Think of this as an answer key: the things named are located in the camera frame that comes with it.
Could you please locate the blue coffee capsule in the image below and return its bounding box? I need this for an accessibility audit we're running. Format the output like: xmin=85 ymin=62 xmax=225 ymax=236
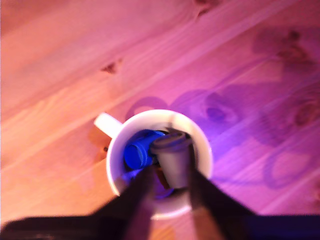
xmin=123 ymin=129 xmax=167 ymax=170

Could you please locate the dark grey coffee capsule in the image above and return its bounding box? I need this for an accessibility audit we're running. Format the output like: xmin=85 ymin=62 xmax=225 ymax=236
xmin=149 ymin=132 xmax=194 ymax=190

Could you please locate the red coffee mug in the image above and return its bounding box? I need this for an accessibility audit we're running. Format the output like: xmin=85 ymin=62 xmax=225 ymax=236
xmin=93 ymin=109 xmax=214 ymax=221

